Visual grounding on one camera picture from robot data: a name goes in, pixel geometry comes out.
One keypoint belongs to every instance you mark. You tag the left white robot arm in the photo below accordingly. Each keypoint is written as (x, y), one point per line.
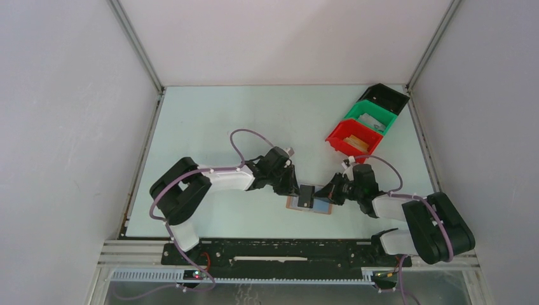
(178, 193)

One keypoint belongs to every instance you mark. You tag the red plastic bin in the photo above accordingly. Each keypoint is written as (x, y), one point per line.
(348, 127)

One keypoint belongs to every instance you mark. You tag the black plastic bin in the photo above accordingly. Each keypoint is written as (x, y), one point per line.
(385, 97)

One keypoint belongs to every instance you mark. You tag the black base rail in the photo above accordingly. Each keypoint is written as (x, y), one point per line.
(282, 258)

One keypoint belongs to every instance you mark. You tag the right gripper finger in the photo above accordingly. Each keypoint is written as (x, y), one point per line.
(336, 182)
(324, 194)

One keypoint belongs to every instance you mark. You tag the grey cable duct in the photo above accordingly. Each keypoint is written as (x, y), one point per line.
(192, 276)

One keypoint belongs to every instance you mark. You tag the cards in red bin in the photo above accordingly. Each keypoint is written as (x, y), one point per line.
(357, 143)

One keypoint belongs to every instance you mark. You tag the cards in green bin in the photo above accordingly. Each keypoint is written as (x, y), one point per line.
(372, 122)

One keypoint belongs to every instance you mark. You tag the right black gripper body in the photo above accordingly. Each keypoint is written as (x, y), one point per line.
(349, 190)

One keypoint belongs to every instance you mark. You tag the brown leather card holder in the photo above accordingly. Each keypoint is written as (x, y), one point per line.
(320, 207)

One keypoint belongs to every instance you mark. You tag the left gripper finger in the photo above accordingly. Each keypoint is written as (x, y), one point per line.
(291, 177)
(287, 191)

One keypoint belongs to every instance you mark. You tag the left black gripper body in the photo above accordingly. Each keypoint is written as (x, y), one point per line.
(281, 177)

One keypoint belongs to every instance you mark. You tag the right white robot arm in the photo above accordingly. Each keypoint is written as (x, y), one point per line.
(435, 231)

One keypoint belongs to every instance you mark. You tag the green plastic bin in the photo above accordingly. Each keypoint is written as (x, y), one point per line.
(372, 116)

